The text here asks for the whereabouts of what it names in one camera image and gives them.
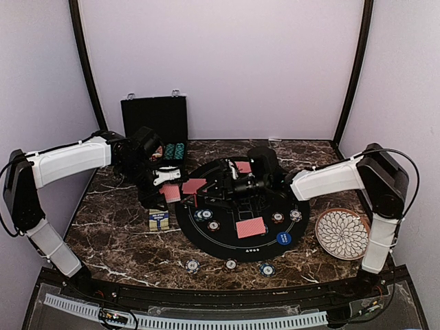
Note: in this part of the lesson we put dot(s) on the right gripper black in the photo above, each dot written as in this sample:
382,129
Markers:
223,181

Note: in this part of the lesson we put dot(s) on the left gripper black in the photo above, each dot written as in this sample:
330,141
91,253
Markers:
150,198

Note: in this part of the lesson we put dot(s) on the dealt red card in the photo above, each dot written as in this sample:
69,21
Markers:
243,167
191,186

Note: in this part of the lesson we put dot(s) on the red triangle dealer marker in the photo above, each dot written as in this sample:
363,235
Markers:
190,200

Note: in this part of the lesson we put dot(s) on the red playing card deck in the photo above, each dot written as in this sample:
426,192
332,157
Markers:
171,192

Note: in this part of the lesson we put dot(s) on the dealt red cards front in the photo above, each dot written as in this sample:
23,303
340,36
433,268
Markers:
250,227

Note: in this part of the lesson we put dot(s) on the blue white chip mat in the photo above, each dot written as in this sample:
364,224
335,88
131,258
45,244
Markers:
295,215

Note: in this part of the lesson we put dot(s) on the blue small blind button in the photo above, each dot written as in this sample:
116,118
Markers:
284,238

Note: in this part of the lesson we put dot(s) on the red white chip stack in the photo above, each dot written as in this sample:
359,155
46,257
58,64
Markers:
230,264

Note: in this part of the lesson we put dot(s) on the blue white chip stack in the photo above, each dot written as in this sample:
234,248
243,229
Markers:
192,266

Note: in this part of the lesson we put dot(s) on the blue green chip stack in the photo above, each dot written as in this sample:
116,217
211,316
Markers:
267,269

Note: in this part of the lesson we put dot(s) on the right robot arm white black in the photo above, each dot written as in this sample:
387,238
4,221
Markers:
373,172

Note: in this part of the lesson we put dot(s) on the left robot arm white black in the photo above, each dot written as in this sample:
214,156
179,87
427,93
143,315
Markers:
25,173

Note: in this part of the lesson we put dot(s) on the card box in case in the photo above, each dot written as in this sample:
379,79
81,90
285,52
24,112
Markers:
158,154

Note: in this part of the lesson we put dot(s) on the teal chips in case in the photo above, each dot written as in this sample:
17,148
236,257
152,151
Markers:
174,151

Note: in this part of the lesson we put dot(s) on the round black poker mat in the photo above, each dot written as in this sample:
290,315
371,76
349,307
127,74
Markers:
224,243

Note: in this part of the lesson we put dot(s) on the black poker chip case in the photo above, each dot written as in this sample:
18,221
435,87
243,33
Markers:
166,115

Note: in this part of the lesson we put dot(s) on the wooden card holder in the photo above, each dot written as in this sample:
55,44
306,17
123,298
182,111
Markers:
158,220

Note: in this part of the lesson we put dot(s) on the floral patterned ceramic plate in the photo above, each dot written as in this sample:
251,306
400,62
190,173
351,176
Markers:
343,233

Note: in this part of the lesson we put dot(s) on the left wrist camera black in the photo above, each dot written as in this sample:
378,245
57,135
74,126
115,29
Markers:
146,142

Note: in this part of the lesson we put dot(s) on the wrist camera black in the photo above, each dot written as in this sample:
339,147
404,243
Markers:
146,142
263,161

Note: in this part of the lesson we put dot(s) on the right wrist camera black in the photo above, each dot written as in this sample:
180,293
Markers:
263,161

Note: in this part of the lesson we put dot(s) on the white cable duct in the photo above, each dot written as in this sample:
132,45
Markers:
185,319

